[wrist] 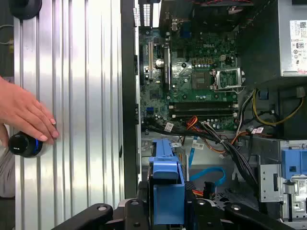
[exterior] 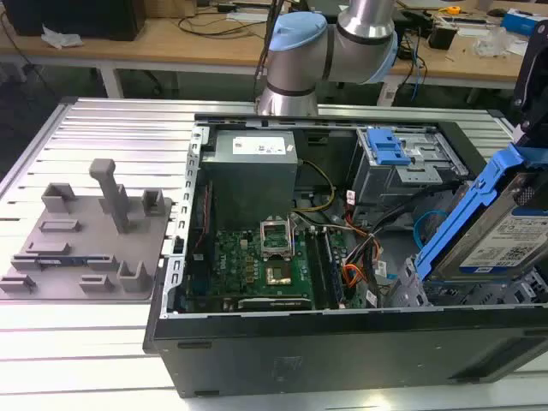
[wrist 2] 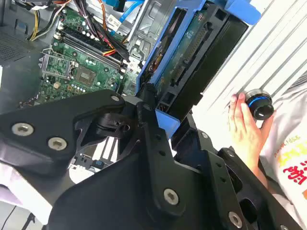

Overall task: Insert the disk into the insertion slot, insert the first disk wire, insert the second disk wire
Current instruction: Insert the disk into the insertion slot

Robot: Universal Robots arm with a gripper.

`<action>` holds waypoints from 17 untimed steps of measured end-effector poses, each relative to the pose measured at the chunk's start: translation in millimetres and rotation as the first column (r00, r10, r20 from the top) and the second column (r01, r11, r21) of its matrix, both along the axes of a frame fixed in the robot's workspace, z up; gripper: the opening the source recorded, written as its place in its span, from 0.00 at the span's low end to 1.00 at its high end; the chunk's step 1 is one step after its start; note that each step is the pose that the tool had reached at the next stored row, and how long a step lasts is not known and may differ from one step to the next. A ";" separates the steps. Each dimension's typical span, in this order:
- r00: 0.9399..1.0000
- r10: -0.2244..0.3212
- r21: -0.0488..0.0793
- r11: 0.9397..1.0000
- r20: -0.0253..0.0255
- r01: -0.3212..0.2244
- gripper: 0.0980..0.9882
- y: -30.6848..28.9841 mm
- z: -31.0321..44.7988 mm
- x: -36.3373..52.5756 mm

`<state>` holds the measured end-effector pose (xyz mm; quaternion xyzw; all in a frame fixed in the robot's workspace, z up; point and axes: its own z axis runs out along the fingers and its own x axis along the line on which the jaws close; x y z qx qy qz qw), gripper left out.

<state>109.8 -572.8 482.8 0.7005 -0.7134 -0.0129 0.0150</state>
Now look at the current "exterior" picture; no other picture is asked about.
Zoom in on blue disk wire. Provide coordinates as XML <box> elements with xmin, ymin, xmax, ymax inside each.
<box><xmin>413</xmin><ymin>209</ymin><xmax>450</xmax><ymax>253</ymax></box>

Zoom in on wooden desk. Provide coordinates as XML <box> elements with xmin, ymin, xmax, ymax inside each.
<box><xmin>0</xmin><ymin>0</ymin><xmax>548</xmax><ymax>91</ymax></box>

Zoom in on black PC case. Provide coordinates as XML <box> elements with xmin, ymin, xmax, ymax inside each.
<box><xmin>142</xmin><ymin>111</ymin><xmax>548</xmax><ymax>399</ymax></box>

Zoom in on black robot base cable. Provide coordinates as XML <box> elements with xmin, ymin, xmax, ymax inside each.
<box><xmin>252</xmin><ymin>0</ymin><xmax>286</xmax><ymax>104</ymax></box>

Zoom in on metal socket cover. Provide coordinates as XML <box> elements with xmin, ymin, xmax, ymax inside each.
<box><xmin>259</xmin><ymin>219</ymin><xmax>295</xmax><ymax>259</ymax></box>

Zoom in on white crumpled paper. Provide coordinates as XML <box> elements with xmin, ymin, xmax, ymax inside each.
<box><xmin>40</xmin><ymin>24</ymin><xmax>83</xmax><ymax>48</ymax></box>

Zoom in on thin blue hanging cable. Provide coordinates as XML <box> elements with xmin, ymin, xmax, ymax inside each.
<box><xmin>408</xmin><ymin>33</ymin><xmax>429</xmax><ymax>102</ymax></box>

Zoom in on orange yellow red wires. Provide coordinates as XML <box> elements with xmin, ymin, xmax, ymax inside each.
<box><xmin>342</xmin><ymin>252</ymin><xmax>365</xmax><ymax>301</ymax></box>

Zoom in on small black adapter box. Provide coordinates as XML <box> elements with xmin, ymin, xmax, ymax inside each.
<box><xmin>427</xmin><ymin>23</ymin><xmax>459</xmax><ymax>49</ymax></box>

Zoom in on metal optical drive cage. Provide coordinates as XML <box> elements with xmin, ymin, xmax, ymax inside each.
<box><xmin>348</xmin><ymin>126</ymin><xmax>468</xmax><ymax>215</ymax></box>

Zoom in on clear plastic bag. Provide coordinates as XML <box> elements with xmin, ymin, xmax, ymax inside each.
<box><xmin>473</xmin><ymin>27</ymin><xmax>530</xmax><ymax>57</ymax></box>

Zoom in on green motherboard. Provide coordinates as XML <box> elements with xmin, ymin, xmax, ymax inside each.
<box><xmin>184</xmin><ymin>213</ymin><xmax>369</xmax><ymax>313</ymax></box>

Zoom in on black RAM slot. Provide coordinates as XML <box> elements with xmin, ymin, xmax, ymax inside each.
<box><xmin>317</xmin><ymin>228</ymin><xmax>340</xmax><ymax>309</ymax></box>
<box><xmin>305</xmin><ymin>229</ymin><xmax>329</xmax><ymax>311</ymax></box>
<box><xmin>323</xmin><ymin>227</ymin><xmax>346</xmax><ymax>308</ymax></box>
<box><xmin>311</xmin><ymin>229</ymin><xmax>334</xmax><ymax>310</ymax></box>

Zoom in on black graphics card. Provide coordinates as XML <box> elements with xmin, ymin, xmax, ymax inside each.
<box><xmin>222</xmin><ymin>295</ymin><xmax>314</xmax><ymax>313</ymax></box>

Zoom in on black computer box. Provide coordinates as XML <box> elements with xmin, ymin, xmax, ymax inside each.
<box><xmin>3</xmin><ymin>0</ymin><xmax>146</xmax><ymax>42</ymax></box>

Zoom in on black cable bundle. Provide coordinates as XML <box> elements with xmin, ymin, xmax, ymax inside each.
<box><xmin>342</xmin><ymin>183</ymin><xmax>468</xmax><ymax>309</ymax></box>

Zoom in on yellow black power cable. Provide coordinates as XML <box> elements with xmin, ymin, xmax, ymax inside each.
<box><xmin>295</xmin><ymin>158</ymin><xmax>337</xmax><ymax>213</ymax></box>

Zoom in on hard disk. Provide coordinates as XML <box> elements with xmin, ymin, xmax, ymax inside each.
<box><xmin>413</xmin><ymin>143</ymin><xmax>548</xmax><ymax>283</ymax></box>

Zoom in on gray power supply unit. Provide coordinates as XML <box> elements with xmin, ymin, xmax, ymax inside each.
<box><xmin>200</xmin><ymin>130</ymin><xmax>299</xmax><ymax>223</ymax></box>

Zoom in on metal disk bay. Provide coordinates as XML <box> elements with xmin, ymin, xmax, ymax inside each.
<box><xmin>384</xmin><ymin>252</ymin><xmax>548</xmax><ymax>307</ymax></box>

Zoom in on CPU socket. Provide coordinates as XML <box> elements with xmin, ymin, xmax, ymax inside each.
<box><xmin>265</xmin><ymin>264</ymin><xmax>297</xmax><ymax>287</ymax></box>

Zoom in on gray parts rack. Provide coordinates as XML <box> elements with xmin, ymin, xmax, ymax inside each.
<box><xmin>0</xmin><ymin>158</ymin><xmax>175</xmax><ymax>303</ymax></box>

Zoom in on blue drive latch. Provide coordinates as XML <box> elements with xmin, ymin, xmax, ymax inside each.
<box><xmin>367</xmin><ymin>128</ymin><xmax>414</xmax><ymax>166</ymax></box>

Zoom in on metal locking lever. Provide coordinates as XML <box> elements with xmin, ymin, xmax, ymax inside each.
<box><xmin>289</xmin><ymin>213</ymin><xmax>301</xmax><ymax>259</ymax></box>

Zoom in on blue cardboard box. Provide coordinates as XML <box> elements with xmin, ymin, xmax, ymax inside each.
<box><xmin>500</xmin><ymin>10</ymin><xmax>540</xmax><ymax>35</ymax></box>

